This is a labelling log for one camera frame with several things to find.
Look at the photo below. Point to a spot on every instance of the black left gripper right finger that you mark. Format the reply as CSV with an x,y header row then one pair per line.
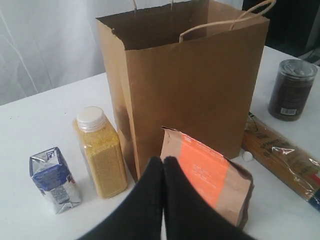
x,y
187,215

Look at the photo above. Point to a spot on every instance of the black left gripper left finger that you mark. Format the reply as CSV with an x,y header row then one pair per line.
x,y
139,216

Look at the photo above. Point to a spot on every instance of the dark clear-lid canister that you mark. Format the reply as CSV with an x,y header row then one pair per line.
x,y
294,81

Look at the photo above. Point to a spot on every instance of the brown coffee pouch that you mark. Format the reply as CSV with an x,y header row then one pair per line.
x,y
225,186

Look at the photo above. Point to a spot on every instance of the brown paper shopping bag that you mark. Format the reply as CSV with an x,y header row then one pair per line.
x,y
190,66

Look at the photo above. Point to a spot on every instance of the yellow grain bottle white cap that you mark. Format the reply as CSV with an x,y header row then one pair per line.
x,y
100,146

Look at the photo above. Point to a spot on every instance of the blue white milk carton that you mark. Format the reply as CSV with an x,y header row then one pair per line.
x,y
50,173

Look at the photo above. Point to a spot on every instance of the spaghetti package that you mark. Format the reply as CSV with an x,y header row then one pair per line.
x,y
293,166

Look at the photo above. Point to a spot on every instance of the white backdrop curtain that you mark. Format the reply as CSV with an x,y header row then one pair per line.
x,y
45,44

